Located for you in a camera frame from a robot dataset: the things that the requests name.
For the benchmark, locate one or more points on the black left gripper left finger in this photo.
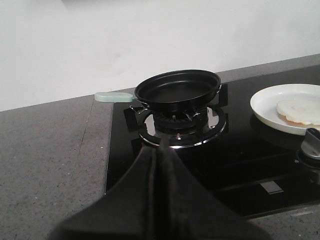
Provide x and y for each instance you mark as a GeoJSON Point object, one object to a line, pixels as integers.
{"type": "Point", "coordinates": [126, 212]}

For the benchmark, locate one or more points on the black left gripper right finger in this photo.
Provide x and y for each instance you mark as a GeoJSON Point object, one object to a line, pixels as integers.
{"type": "Point", "coordinates": [185, 210]}

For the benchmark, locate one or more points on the black frying pan green handle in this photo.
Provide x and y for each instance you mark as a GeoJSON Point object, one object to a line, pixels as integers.
{"type": "Point", "coordinates": [179, 77]}

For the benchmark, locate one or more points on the white ceramic plate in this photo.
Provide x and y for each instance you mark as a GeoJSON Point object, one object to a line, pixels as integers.
{"type": "Point", "coordinates": [264, 105]}

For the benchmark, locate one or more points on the black glass gas cooktop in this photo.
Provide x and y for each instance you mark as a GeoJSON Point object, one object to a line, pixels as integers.
{"type": "Point", "coordinates": [250, 167]}

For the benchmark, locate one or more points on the left black gas burner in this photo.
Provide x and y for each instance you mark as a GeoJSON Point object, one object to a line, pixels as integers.
{"type": "Point", "coordinates": [183, 122]}

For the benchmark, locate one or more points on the left black pan support grate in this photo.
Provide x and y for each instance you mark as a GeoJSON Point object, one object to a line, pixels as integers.
{"type": "Point", "coordinates": [217, 122]}

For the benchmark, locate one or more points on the left silver stove knob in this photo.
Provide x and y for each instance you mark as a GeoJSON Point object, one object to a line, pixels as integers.
{"type": "Point", "coordinates": [311, 144]}

